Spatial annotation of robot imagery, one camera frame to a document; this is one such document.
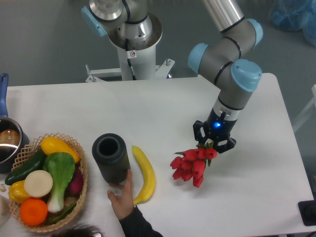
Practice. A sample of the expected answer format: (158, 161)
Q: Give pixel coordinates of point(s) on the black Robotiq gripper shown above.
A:
(217, 129)

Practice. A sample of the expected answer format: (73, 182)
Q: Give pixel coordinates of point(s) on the red tulip bouquet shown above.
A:
(191, 164)

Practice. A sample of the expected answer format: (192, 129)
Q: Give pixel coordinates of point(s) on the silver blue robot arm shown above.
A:
(223, 65)

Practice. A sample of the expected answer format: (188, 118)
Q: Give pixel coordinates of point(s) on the black sleeved forearm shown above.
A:
(135, 225)

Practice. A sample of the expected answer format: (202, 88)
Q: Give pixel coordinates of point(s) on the bare human hand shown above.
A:
(123, 204)

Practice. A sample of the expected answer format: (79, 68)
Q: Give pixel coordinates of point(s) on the yellow banana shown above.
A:
(149, 178)

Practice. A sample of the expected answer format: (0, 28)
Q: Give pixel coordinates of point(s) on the dark grey ribbed vase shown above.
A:
(110, 153)

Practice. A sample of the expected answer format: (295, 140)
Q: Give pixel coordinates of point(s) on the black device at edge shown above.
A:
(308, 212)

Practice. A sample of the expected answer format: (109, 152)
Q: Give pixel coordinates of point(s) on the blue plastic bag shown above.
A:
(295, 15)

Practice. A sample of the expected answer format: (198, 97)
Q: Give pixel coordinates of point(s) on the purple sweet potato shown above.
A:
(76, 184)

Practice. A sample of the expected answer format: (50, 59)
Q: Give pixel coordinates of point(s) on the green bok choy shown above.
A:
(61, 167)

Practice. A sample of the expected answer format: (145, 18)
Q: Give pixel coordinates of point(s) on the green chili pepper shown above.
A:
(61, 215)

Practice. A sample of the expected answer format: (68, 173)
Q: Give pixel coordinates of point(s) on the yellow squash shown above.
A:
(51, 145)

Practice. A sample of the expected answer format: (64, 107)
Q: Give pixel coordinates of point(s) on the black haired person head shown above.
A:
(80, 231)

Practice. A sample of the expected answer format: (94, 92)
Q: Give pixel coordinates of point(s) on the woven wicker basket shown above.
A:
(74, 197)

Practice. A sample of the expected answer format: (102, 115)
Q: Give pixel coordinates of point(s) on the green cucumber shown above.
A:
(35, 162)

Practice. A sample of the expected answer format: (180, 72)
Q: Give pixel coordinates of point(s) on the white round radish slice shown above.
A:
(38, 183)

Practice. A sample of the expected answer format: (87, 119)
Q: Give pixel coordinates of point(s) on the orange fruit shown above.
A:
(33, 211)

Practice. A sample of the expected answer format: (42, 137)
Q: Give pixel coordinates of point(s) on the yellow bell pepper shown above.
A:
(17, 192)

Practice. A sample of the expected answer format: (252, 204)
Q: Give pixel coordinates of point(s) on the white garlic clove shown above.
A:
(2, 188)

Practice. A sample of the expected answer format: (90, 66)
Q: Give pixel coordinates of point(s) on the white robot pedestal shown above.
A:
(136, 48)

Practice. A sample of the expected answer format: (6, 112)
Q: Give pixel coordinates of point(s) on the blue handled saucepan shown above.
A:
(12, 136)

